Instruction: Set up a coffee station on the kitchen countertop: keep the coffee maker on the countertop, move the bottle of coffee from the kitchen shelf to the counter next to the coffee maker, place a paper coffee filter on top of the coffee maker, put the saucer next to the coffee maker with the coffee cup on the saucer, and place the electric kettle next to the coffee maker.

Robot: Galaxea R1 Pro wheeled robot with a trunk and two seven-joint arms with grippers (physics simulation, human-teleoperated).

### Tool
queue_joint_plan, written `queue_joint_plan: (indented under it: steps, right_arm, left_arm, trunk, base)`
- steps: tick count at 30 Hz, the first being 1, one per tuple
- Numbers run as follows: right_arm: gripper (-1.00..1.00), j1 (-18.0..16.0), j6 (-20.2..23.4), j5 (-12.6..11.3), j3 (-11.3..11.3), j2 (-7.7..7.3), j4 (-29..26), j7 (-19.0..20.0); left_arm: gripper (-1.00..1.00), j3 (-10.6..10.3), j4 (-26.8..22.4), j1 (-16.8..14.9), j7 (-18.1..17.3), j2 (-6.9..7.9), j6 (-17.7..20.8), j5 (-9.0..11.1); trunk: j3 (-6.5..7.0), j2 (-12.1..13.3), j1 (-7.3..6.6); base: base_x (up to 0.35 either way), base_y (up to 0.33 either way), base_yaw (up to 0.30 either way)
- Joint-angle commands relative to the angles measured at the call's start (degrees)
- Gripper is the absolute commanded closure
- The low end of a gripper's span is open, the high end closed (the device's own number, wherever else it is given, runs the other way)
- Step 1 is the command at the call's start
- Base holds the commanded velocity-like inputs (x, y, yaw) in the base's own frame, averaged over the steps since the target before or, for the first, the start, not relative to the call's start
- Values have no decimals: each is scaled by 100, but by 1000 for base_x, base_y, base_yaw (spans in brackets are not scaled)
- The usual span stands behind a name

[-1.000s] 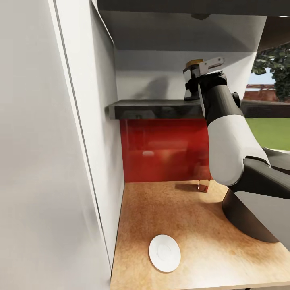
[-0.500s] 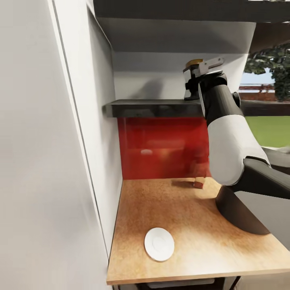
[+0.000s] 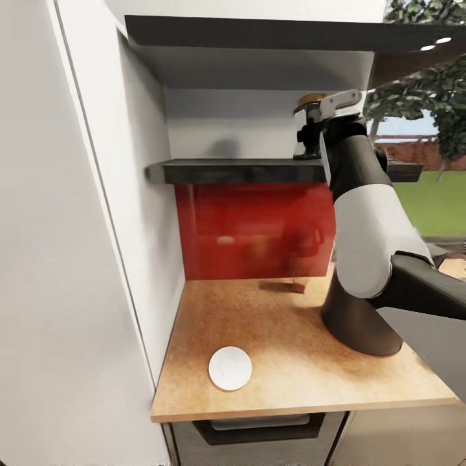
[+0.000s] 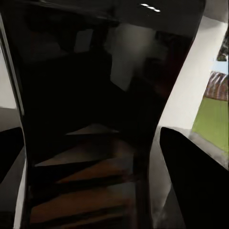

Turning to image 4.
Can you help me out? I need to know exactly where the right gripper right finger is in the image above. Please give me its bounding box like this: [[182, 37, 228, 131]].
[[159, 126, 229, 229]]

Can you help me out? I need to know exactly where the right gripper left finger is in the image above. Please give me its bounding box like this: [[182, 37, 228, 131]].
[[0, 127, 24, 185]]

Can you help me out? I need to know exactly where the bottle of coffee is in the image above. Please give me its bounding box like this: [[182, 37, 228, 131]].
[[0, 0, 206, 229]]

